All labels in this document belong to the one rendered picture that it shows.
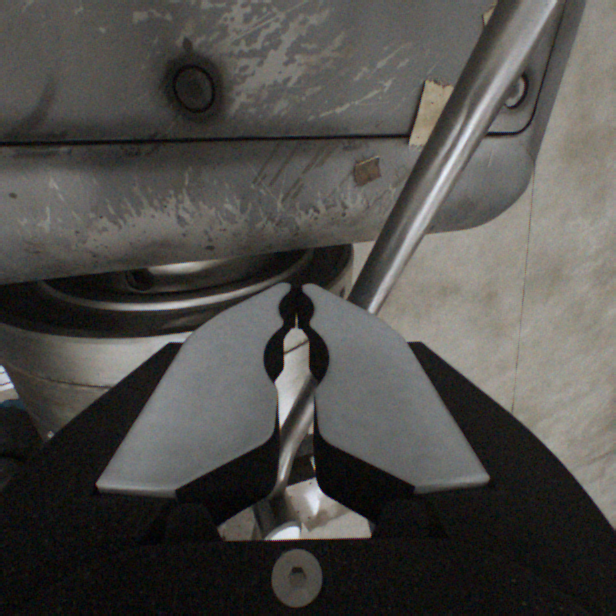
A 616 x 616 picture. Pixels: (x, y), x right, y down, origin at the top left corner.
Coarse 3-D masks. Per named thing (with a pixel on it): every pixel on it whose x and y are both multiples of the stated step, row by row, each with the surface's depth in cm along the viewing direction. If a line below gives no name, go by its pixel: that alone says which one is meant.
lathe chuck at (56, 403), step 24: (0, 360) 24; (288, 360) 25; (24, 384) 24; (48, 384) 22; (72, 384) 22; (288, 384) 26; (48, 408) 24; (72, 408) 23; (288, 408) 27; (48, 432) 26
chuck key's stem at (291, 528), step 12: (264, 504) 19; (276, 504) 19; (288, 504) 19; (264, 516) 19; (276, 516) 18; (288, 516) 18; (264, 528) 18; (276, 528) 18; (288, 528) 18; (300, 528) 19
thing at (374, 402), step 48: (336, 336) 9; (384, 336) 9; (336, 384) 8; (384, 384) 8; (432, 384) 8; (336, 432) 6; (384, 432) 6; (432, 432) 6; (336, 480) 7; (384, 480) 6; (432, 480) 6; (480, 480) 6
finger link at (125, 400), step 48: (144, 384) 7; (96, 432) 6; (48, 480) 6; (96, 480) 6; (0, 528) 5; (48, 528) 5; (96, 528) 5; (144, 528) 5; (0, 576) 4; (48, 576) 4
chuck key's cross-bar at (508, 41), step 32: (512, 0) 7; (544, 0) 7; (512, 32) 7; (544, 32) 7; (480, 64) 8; (512, 64) 8; (480, 96) 8; (448, 128) 8; (480, 128) 8; (448, 160) 9; (416, 192) 9; (448, 192) 9; (384, 224) 11; (416, 224) 10; (384, 256) 11; (352, 288) 12; (384, 288) 11; (288, 416) 16; (288, 448) 17
